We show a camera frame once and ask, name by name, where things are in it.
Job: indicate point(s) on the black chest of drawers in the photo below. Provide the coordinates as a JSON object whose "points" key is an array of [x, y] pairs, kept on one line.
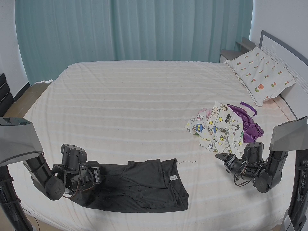
{"points": [[5, 95]]}

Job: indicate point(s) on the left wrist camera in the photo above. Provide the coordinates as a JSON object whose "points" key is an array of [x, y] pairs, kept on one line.
{"points": [[83, 156]]}

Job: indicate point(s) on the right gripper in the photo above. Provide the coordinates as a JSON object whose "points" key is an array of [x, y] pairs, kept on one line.
{"points": [[234, 165]]}

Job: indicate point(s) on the white printed pillow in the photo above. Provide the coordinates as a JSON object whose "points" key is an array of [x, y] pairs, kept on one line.
{"points": [[261, 73]]}

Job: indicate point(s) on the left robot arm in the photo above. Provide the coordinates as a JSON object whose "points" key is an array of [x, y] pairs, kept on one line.
{"points": [[16, 136]]}

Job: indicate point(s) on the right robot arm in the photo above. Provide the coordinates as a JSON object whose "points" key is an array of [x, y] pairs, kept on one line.
{"points": [[288, 133]]}

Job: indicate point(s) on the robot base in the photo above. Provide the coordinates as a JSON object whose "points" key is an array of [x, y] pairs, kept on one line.
{"points": [[287, 221]]}

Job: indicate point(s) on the pink garment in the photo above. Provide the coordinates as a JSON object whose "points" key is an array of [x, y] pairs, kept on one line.
{"points": [[204, 111]]}

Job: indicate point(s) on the white printed pyjama top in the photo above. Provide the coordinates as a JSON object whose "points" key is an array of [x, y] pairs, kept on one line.
{"points": [[216, 131]]}

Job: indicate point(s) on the bed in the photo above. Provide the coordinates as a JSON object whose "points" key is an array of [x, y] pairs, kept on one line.
{"points": [[132, 105]]}

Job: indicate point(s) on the grey bedside table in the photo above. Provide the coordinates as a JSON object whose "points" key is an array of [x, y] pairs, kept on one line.
{"points": [[228, 54]]}

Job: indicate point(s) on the purple garment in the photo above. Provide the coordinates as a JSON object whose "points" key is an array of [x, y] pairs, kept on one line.
{"points": [[251, 129]]}

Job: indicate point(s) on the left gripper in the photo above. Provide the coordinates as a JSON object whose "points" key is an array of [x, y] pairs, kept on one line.
{"points": [[90, 174]]}

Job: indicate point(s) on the black T-shirt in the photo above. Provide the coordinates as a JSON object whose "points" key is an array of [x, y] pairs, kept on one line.
{"points": [[144, 186]]}

